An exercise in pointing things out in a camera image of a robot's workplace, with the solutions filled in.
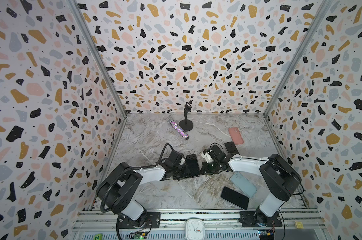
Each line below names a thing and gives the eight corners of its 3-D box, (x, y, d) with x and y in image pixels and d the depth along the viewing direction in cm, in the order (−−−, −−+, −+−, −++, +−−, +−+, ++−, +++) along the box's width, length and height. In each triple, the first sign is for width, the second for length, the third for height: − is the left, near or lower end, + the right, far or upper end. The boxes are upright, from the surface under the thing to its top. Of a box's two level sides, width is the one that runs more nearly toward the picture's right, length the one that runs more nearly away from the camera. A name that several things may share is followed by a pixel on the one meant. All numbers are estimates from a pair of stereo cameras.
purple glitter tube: (186, 141, 107) (185, 138, 104) (168, 122, 119) (167, 119, 116) (190, 138, 109) (190, 135, 106) (172, 120, 120) (171, 117, 117)
